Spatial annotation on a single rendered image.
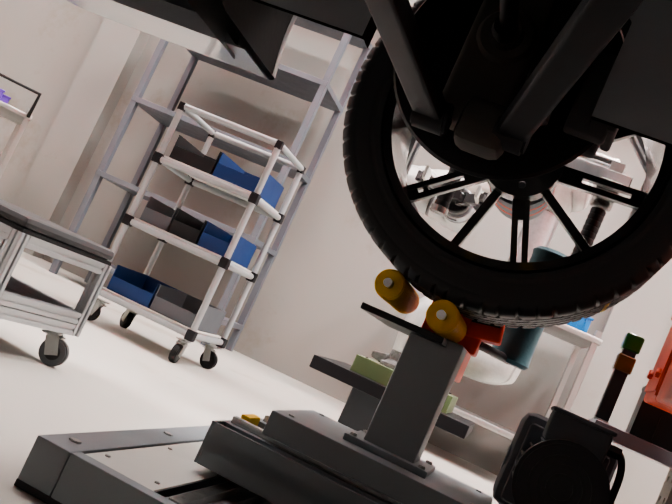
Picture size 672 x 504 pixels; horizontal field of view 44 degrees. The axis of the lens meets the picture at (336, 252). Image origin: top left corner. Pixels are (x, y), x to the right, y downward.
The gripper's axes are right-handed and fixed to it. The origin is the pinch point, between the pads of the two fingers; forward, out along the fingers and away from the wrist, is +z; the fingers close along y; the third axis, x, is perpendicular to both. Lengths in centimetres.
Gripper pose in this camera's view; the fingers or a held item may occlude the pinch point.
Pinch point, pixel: (451, 182)
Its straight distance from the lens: 205.3
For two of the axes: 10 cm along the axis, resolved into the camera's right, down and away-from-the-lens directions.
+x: 4.1, -9.1, 0.8
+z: -2.0, -1.8, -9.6
